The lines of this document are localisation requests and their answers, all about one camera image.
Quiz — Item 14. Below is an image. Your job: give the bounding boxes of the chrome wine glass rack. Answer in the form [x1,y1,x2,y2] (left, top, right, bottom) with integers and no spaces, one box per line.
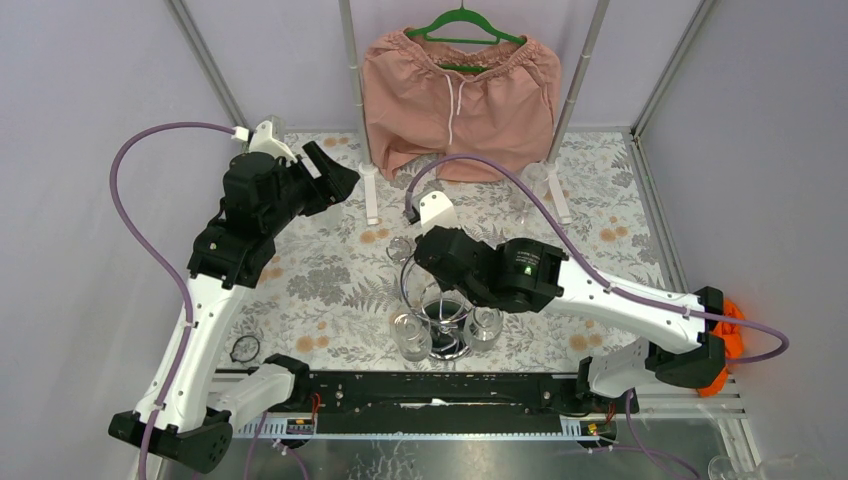
[386,237,472,361]

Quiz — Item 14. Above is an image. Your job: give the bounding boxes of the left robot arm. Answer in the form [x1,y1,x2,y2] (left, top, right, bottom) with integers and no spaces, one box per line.
[108,142,360,474]

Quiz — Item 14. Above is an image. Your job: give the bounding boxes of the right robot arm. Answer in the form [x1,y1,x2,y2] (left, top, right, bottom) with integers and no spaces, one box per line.
[413,226,726,412]

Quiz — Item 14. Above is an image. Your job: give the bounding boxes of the floral table mat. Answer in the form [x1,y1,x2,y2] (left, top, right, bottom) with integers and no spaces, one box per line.
[219,132,673,370]

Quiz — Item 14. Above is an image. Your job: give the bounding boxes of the pink shorts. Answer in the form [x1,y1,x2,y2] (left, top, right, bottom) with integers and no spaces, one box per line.
[362,30,562,182]

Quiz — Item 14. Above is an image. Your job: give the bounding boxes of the green clothes hanger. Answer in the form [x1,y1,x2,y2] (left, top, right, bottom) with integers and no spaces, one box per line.
[403,1,527,47]

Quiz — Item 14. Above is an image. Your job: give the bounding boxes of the orange cloth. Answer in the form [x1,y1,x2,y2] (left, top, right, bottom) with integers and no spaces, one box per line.
[696,298,746,398]

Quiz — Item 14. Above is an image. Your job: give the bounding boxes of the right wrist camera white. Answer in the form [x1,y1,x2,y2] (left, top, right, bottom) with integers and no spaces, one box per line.
[404,190,461,234]

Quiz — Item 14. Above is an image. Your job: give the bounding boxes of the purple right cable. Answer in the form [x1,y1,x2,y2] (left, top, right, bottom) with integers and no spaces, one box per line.
[404,153,791,366]

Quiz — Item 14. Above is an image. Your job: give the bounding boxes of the purple cable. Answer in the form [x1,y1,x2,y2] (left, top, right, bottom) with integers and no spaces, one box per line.
[404,153,791,366]
[108,121,240,480]

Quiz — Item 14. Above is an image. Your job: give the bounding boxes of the small black ring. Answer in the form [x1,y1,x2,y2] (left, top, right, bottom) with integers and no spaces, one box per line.
[229,335,264,364]

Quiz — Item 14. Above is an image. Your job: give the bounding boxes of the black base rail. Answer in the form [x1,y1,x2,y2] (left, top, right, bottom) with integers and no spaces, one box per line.
[251,369,641,439]

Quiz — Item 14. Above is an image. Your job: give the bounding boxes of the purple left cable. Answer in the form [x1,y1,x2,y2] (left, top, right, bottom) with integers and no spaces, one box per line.
[108,121,240,480]

